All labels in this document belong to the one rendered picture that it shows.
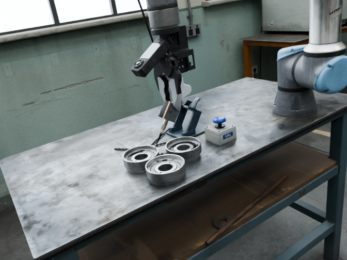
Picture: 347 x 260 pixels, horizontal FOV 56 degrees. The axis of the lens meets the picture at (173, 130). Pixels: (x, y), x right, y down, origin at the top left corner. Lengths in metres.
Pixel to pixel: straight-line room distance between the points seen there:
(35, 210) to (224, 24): 2.57
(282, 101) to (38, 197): 0.83
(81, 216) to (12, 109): 1.68
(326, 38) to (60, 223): 0.86
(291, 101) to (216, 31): 1.98
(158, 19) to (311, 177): 0.83
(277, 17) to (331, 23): 2.17
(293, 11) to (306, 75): 2.04
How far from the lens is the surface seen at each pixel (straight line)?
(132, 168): 0.91
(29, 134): 2.47
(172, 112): 0.86
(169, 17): 0.81
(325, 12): 1.04
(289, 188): 1.26
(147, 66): 0.79
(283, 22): 3.16
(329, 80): 1.04
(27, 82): 2.39
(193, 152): 0.91
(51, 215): 0.85
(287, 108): 1.19
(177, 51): 0.85
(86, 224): 0.78
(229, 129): 1.01
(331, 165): 1.42
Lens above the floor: 1.25
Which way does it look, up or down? 23 degrees down
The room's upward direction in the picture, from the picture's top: 8 degrees counter-clockwise
